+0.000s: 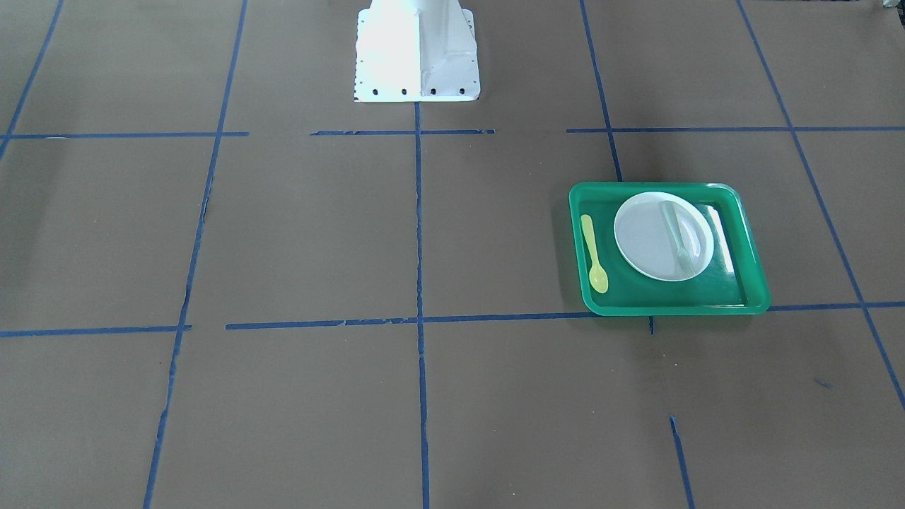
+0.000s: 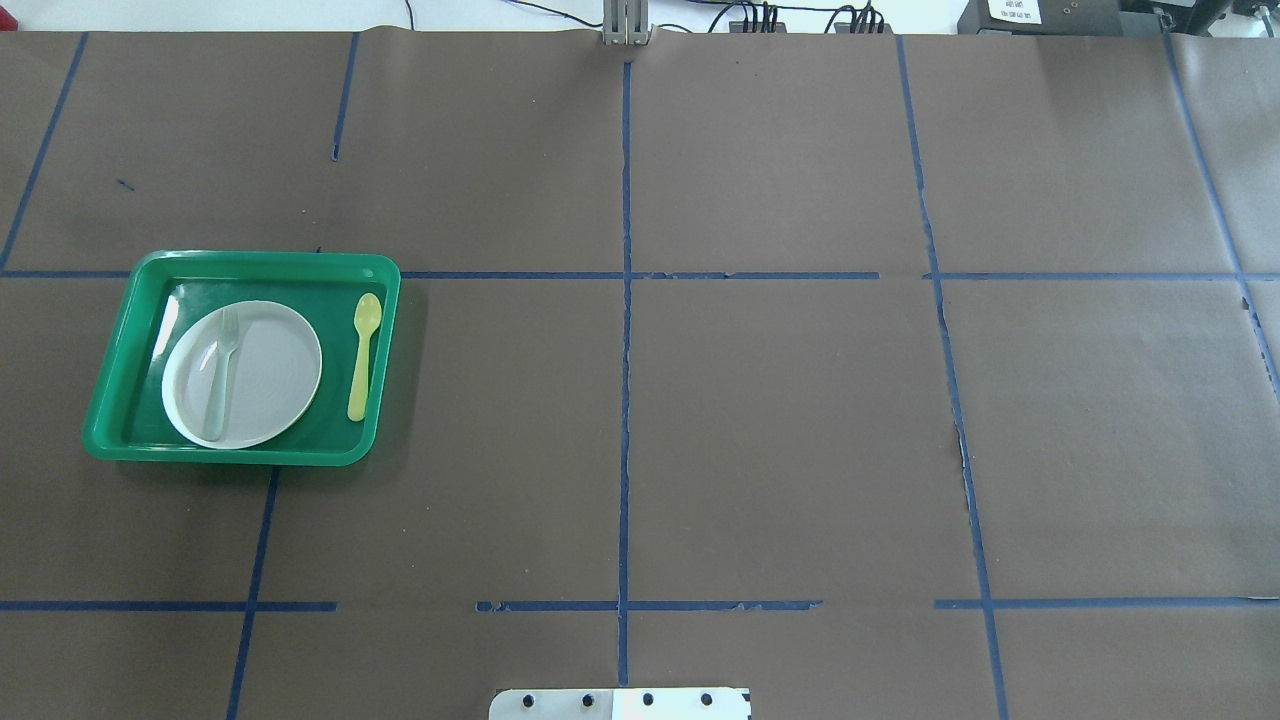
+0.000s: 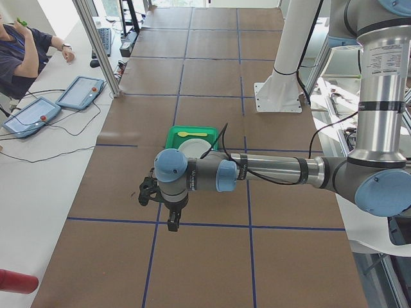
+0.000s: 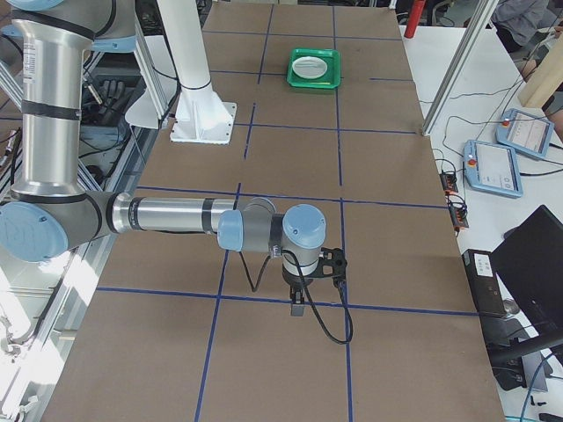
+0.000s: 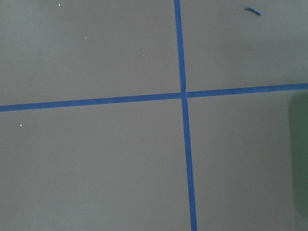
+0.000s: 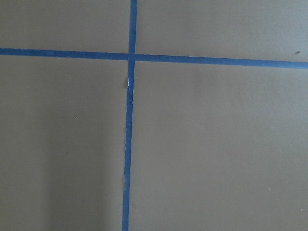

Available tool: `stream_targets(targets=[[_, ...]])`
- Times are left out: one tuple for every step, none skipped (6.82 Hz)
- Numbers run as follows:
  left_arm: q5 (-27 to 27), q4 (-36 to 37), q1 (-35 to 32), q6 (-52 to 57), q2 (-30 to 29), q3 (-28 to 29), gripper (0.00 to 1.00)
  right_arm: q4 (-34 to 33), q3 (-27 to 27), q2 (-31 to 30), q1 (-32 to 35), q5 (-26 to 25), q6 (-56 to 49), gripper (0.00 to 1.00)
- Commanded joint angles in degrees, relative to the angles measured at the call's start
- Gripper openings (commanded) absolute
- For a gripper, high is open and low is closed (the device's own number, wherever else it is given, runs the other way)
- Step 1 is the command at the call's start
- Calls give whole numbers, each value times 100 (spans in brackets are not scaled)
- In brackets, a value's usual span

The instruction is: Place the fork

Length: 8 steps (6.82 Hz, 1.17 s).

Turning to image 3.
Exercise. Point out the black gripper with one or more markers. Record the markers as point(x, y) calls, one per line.
point(174, 208)

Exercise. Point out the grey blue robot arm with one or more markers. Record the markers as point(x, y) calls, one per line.
point(372, 176)

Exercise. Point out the white round plate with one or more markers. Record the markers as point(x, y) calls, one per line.
point(194, 148)

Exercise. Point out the green plastic tray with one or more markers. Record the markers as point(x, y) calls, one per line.
point(174, 141)

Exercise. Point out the brown paper table cover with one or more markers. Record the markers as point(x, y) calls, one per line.
point(240, 243)

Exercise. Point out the yellow plastic spoon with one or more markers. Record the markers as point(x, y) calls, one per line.
point(193, 134)

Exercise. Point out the blue teach pendant far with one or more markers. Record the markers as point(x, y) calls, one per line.
point(81, 93)

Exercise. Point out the blue teach pendant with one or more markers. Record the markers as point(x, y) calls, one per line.
point(81, 93)
point(30, 119)

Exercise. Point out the black computer mouse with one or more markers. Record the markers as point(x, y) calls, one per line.
point(94, 63)

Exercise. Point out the blue teach pendant near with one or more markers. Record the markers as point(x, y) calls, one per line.
point(30, 119)

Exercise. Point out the red cylinder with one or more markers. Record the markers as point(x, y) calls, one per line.
point(15, 282)

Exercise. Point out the black keyboard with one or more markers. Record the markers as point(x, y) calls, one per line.
point(105, 35)

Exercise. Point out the seated person dark shirt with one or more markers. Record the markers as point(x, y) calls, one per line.
point(24, 54)

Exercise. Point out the aluminium frame post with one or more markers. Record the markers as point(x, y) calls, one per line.
point(84, 13)

